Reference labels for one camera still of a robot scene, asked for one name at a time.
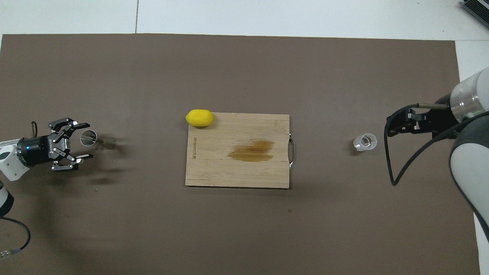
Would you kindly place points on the grey laptop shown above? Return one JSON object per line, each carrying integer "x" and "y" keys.
{"x": 479, "y": 9}

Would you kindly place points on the small clear glass cup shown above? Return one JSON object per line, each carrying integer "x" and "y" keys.
{"x": 365, "y": 142}

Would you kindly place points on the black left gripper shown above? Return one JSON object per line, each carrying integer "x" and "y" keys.
{"x": 38, "y": 149}

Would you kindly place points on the steel cocktail jigger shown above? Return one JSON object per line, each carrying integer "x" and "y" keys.
{"x": 88, "y": 138}

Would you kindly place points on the brown table mat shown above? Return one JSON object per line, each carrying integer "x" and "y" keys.
{"x": 244, "y": 229}

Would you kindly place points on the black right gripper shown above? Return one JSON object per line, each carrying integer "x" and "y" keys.
{"x": 439, "y": 118}

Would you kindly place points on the wooden cutting board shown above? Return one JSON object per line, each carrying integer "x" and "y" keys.
{"x": 214, "y": 168}

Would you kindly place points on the yellow lemon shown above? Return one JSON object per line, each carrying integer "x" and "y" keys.
{"x": 198, "y": 118}

